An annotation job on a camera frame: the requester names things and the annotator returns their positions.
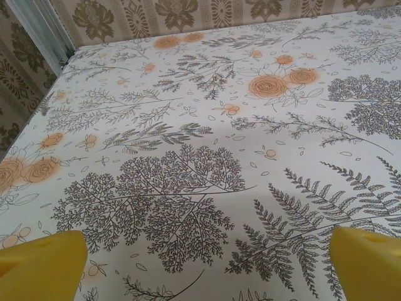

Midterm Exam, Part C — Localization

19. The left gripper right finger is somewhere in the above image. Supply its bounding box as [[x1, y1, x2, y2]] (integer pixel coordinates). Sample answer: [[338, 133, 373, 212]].
[[330, 226, 401, 301]]

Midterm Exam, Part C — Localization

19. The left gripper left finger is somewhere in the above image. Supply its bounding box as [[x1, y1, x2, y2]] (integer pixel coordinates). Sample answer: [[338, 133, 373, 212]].
[[0, 230, 88, 301]]

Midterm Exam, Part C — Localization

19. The floral printed tablecloth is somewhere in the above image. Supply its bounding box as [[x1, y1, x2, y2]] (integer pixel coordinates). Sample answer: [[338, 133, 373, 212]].
[[0, 8, 401, 301]]

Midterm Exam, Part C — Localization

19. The aluminium frame post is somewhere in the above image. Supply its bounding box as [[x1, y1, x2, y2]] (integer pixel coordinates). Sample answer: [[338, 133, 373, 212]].
[[9, 0, 76, 76]]

